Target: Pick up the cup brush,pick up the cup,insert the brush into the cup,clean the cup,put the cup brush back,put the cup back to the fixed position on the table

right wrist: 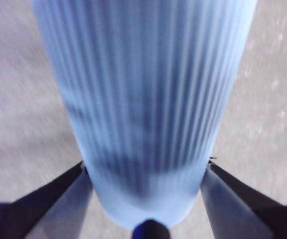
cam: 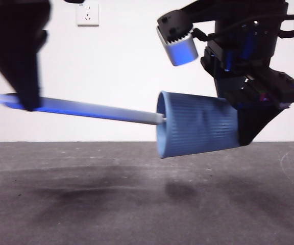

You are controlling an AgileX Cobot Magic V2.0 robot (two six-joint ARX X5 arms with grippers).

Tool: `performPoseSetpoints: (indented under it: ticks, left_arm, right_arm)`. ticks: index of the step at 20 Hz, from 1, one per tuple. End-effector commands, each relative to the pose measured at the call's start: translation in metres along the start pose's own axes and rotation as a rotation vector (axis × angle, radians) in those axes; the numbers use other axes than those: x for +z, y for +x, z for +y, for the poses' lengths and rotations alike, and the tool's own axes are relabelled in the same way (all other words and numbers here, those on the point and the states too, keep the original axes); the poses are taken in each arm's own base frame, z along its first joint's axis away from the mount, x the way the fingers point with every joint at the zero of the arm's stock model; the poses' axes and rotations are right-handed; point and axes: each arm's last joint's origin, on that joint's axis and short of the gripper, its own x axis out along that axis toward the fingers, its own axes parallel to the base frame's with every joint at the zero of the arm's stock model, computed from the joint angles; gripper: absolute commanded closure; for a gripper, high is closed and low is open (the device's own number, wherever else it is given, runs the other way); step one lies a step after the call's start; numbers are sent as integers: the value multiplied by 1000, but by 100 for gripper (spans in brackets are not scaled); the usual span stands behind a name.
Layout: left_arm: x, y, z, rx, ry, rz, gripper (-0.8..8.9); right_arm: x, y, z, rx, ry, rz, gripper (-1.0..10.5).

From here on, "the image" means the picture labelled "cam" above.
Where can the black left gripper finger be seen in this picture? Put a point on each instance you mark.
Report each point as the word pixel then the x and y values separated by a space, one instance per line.
pixel 14 51

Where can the blue ribbed plastic cup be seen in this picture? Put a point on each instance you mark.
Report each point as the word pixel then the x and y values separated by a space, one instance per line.
pixel 195 127

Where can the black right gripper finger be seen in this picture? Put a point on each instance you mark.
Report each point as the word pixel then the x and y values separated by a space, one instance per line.
pixel 254 122

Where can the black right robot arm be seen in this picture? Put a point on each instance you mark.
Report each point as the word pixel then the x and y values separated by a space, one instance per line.
pixel 251 7

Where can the white wall socket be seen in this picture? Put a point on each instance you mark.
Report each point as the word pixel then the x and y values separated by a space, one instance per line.
pixel 88 15

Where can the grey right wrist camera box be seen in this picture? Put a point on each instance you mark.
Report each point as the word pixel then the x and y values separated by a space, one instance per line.
pixel 182 51

